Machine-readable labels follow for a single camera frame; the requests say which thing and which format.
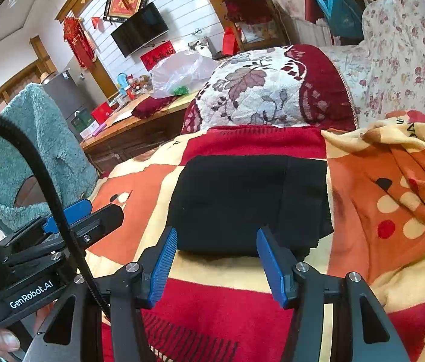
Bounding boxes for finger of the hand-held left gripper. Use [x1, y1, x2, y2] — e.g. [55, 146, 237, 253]
[2, 204, 124, 272]
[9, 198, 93, 246]

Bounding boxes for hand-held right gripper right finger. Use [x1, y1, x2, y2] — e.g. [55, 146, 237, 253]
[256, 226, 411, 362]

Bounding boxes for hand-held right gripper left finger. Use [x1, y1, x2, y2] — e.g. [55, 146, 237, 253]
[24, 226, 178, 362]

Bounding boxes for black pants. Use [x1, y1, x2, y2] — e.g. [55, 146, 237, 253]
[166, 155, 334, 259]

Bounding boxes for wooden table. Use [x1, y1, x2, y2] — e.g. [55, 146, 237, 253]
[80, 90, 198, 174]

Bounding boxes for teal fluffy cloth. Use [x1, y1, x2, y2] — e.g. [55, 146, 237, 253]
[0, 83, 99, 234]

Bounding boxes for green box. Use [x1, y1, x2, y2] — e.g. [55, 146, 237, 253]
[70, 111, 100, 138]

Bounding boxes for red gift box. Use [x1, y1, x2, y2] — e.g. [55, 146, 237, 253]
[91, 102, 114, 124]

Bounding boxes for grey refrigerator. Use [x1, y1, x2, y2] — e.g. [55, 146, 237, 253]
[41, 70, 87, 121]

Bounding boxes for dark red cloth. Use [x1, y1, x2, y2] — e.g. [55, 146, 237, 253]
[132, 94, 179, 119]

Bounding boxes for red orange printed blanket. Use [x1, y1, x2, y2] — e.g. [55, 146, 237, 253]
[84, 110, 425, 362]

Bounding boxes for clear plastic bag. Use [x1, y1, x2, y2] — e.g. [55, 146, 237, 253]
[150, 50, 219, 99]

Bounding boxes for red hanging knot ornament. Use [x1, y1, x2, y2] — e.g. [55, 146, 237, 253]
[63, 17, 97, 70]

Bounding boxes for red paper banner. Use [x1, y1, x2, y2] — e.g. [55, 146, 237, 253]
[140, 41, 176, 69]

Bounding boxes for floral white maroon cushion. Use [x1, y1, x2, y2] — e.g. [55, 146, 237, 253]
[180, 44, 360, 133]

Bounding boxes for black flat television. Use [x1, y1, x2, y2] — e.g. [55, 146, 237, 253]
[111, 2, 170, 58]

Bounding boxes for red paper bag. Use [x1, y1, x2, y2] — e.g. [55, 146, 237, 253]
[222, 26, 240, 56]

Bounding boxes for wooden chair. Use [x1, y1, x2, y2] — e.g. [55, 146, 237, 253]
[223, 0, 286, 51]

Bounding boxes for teal bag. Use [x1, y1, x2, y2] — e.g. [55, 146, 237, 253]
[316, 0, 366, 38]

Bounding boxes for rose print sofa cover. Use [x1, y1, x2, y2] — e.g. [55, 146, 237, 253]
[326, 0, 425, 129]

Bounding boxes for black ribbed cable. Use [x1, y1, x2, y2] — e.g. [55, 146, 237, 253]
[0, 106, 112, 323]

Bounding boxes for framed red wall decoration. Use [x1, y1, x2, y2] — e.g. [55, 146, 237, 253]
[103, 0, 155, 25]

